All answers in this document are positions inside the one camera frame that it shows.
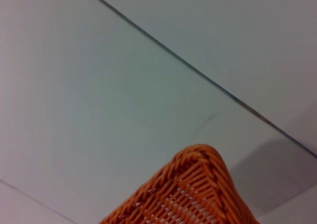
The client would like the orange woven plastic basket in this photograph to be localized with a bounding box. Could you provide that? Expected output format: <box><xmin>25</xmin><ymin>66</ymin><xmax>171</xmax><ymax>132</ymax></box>
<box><xmin>98</xmin><ymin>144</ymin><xmax>261</xmax><ymax>224</ymax></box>

